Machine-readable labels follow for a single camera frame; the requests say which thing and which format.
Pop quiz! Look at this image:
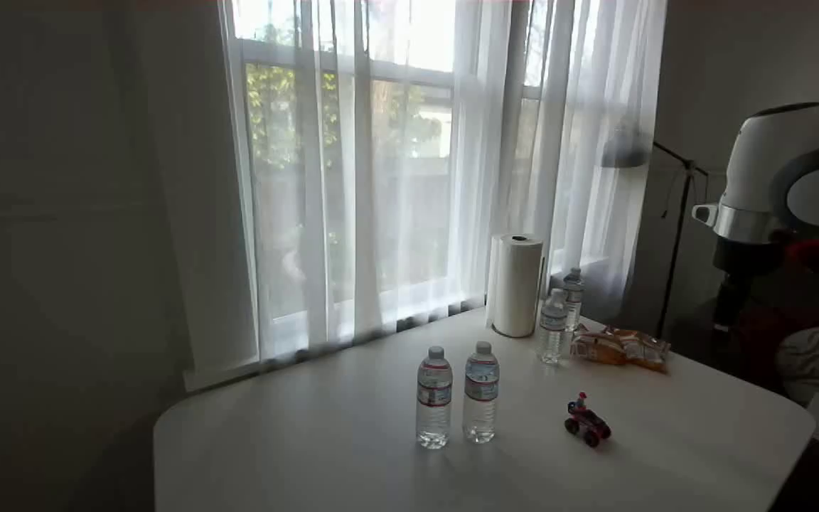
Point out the dark couch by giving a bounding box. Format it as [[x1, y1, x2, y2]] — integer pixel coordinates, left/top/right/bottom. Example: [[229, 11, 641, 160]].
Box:
[[698, 237, 819, 408]]

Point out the black floor lamp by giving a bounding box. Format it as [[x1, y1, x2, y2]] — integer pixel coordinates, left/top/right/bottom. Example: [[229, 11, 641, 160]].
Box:
[[601, 129, 714, 342]]

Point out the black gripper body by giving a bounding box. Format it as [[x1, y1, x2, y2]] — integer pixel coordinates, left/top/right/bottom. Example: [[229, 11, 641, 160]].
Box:
[[708, 240, 783, 337]]

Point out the red and blue toy truck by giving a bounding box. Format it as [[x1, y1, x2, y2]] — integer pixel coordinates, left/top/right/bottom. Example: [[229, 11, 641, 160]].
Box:
[[564, 408, 616, 453]]

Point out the clear plastic water bottle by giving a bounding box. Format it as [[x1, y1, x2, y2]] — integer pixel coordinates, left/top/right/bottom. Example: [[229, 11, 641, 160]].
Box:
[[534, 284, 571, 371], [462, 338, 505, 448], [560, 268, 589, 337], [415, 345, 456, 455]]

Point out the white sheer curtain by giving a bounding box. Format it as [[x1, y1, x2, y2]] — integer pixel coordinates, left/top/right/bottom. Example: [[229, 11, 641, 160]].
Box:
[[134, 0, 672, 385]]

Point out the white framed window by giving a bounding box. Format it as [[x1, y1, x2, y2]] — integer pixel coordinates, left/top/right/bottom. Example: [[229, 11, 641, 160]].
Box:
[[229, 0, 564, 355]]

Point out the white paper towel roll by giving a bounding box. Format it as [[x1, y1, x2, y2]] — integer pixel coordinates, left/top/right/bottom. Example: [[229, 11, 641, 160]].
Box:
[[486, 230, 547, 342]]

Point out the orange snack bag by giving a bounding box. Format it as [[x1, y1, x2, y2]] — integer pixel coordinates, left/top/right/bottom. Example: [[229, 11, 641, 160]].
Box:
[[571, 321, 674, 372]]

